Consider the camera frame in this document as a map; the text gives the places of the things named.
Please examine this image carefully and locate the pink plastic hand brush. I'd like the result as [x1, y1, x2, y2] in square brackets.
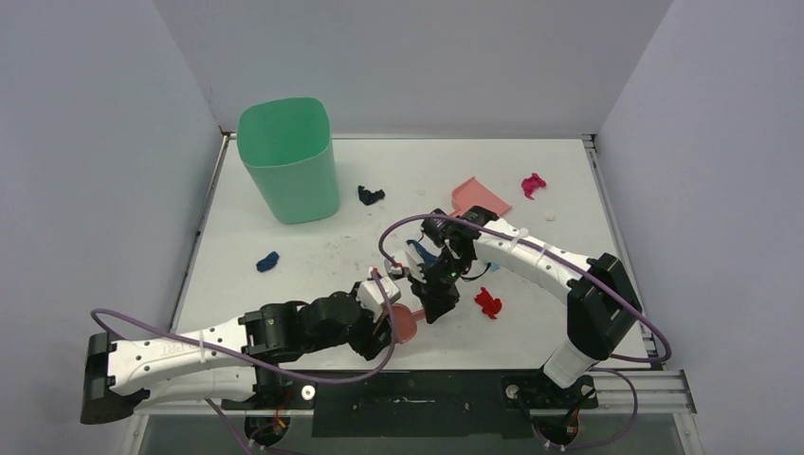
[391, 303, 425, 344]

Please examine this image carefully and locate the pink plastic dustpan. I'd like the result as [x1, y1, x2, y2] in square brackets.
[450, 176, 512, 216]

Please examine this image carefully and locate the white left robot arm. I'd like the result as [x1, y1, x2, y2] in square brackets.
[80, 282, 400, 425]

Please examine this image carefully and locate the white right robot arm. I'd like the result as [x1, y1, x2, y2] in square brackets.
[386, 206, 645, 407]

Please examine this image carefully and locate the long dark blue paper scrap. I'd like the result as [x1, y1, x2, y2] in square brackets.
[406, 240, 438, 267]

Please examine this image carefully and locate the red paper scrap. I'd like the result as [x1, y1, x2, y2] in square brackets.
[474, 286, 503, 319]

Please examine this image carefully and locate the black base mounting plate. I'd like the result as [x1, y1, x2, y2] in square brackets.
[222, 370, 598, 439]

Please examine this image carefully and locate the small dark blue paper scrap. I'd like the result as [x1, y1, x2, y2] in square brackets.
[255, 251, 280, 273]

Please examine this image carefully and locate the magenta paper scrap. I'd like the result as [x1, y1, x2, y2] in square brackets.
[521, 173, 547, 200]

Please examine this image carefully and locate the black paper scrap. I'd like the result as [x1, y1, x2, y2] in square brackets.
[357, 185, 386, 206]

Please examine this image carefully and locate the green plastic waste bin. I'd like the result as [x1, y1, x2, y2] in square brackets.
[236, 97, 340, 225]

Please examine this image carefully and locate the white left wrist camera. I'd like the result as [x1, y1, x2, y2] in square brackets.
[356, 277, 401, 315]

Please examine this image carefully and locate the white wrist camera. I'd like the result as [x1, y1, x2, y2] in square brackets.
[356, 277, 401, 315]
[385, 246, 427, 283]

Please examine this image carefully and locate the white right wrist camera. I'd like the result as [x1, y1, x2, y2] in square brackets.
[385, 246, 427, 283]

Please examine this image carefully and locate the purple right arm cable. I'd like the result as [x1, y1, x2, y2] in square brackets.
[378, 213, 672, 366]

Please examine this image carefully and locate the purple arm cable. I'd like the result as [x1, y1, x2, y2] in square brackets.
[90, 268, 397, 386]
[378, 213, 672, 366]

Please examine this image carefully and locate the aluminium frame rail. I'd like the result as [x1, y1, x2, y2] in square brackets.
[128, 370, 699, 417]

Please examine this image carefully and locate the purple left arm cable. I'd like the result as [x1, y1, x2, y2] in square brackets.
[90, 268, 397, 386]

